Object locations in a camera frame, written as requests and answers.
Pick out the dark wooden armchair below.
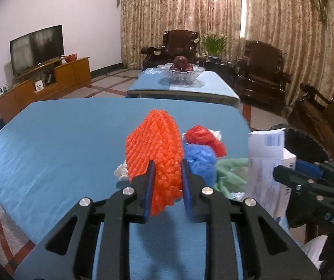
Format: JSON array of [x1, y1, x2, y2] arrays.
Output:
[[234, 40, 291, 114], [140, 30, 199, 70]]

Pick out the dark wooden side table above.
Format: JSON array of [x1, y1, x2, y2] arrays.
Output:
[[199, 58, 237, 88]]

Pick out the right dark wooden armchair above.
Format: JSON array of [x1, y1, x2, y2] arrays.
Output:
[[234, 40, 291, 114]]

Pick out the green rubber glove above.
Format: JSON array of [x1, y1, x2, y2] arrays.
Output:
[[214, 158, 248, 202]]

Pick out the flat screen television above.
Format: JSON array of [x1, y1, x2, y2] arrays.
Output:
[[10, 25, 65, 76]]

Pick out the blue plastic bag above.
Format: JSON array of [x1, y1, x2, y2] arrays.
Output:
[[183, 143, 217, 188]]

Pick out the floral beige curtains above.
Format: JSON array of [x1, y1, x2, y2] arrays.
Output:
[[117, 0, 334, 104]]

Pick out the wooden tv cabinet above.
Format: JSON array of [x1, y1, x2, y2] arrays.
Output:
[[0, 57, 92, 123]]

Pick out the dark wooden sofa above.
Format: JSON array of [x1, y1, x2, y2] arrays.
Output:
[[288, 83, 334, 161]]

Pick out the red plastic bag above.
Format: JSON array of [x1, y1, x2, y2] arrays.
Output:
[[184, 125, 227, 158]]

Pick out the potted green plant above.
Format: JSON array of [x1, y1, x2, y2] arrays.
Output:
[[196, 32, 227, 59]]

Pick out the left dark wooden armchair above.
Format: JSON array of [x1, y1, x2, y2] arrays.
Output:
[[140, 30, 199, 70]]

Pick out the black lined trash bin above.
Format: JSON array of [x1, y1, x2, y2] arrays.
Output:
[[269, 124, 334, 164]]

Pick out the orange foam fruit net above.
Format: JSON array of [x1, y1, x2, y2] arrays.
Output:
[[125, 109, 184, 216]]

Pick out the white tissue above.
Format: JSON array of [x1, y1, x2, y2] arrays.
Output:
[[114, 161, 130, 181]]

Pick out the white medicine box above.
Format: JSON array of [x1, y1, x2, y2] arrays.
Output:
[[245, 128, 296, 224]]

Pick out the red ornament on cabinet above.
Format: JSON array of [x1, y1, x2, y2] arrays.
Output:
[[65, 53, 78, 63]]

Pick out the red apples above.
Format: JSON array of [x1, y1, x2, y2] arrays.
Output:
[[170, 56, 193, 72]]

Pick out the far blue tablecloth table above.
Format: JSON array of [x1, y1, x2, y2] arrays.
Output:
[[126, 68, 240, 108]]

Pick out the glass fruit bowl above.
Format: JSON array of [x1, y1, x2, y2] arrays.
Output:
[[157, 63, 205, 85]]

